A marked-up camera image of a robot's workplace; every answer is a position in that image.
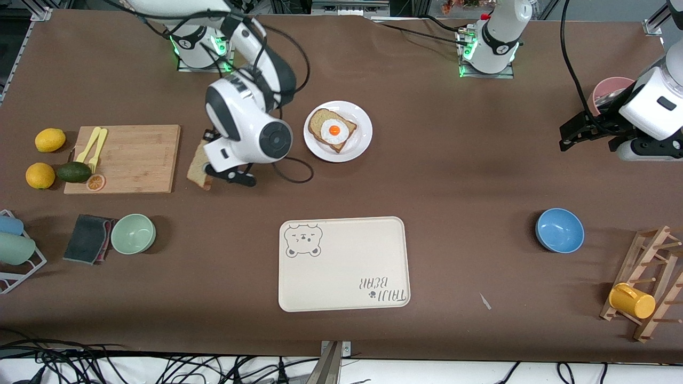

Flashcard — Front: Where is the brown bread slice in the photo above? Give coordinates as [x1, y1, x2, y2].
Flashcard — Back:
[308, 108, 358, 154]
[187, 140, 214, 191]

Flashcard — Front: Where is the fried egg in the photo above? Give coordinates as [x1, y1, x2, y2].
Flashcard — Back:
[321, 118, 351, 145]

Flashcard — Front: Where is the white round plate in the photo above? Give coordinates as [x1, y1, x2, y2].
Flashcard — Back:
[303, 100, 373, 163]

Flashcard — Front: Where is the metal spoon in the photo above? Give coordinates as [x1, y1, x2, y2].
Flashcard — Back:
[594, 88, 631, 108]

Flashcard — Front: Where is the pink bowl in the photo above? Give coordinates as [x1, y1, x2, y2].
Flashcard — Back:
[587, 77, 637, 116]

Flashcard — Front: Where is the wooden cutting board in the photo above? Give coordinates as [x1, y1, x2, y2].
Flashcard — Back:
[63, 124, 181, 195]

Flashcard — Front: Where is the blue bowl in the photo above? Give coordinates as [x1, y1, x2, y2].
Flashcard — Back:
[535, 207, 585, 253]

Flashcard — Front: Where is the yellow plastic fork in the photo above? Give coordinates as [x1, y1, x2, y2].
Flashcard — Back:
[88, 128, 109, 174]

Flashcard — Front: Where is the yellow plastic knife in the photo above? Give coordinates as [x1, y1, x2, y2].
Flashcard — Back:
[75, 126, 102, 164]

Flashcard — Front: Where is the mint green bowl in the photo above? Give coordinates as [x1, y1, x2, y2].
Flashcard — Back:
[110, 213, 157, 255]

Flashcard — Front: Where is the wooden mug rack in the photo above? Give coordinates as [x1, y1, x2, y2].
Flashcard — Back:
[599, 225, 683, 343]

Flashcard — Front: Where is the green avocado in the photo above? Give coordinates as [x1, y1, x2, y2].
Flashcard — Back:
[56, 162, 92, 184]

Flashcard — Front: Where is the oval yellow lemon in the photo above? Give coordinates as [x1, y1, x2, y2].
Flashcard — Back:
[35, 128, 67, 154]

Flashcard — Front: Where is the grey folded cloth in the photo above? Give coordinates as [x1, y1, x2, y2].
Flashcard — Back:
[62, 214, 117, 266]

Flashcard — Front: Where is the colourful flower bunch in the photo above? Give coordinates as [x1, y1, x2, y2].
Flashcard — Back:
[442, 0, 482, 14]

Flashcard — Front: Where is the yellow mug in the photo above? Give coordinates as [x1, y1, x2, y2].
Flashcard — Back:
[609, 283, 656, 319]

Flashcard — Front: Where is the round yellow citrus fruit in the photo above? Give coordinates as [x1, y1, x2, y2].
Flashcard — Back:
[26, 162, 56, 190]

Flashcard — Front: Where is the cream tray with bear print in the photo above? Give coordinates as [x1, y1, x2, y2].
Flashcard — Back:
[278, 216, 411, 313]

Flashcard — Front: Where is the light blue cup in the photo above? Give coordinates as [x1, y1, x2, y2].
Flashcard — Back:
[0, 214, 25, 236]

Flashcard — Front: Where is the pale green cup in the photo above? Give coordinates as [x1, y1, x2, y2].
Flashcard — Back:
[0, 233, 36, 266]

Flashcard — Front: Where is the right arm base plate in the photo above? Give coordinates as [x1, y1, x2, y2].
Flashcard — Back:
[177, 21, 239, 73]

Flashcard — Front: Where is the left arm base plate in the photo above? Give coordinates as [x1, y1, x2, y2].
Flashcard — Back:
[457, 27, 515, 80]

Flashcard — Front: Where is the black base cable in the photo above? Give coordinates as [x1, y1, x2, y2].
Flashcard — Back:
[371, 19, 470, 47]

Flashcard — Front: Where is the white wire rack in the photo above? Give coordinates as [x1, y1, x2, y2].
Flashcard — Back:
[0, 209, 47, 295]

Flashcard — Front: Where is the metal mounting bracket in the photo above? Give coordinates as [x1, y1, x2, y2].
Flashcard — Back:
[312, 340, 353, 384]

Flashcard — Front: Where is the black cable bundle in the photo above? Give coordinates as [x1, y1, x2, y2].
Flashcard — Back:
[0, 328, 321, 384]

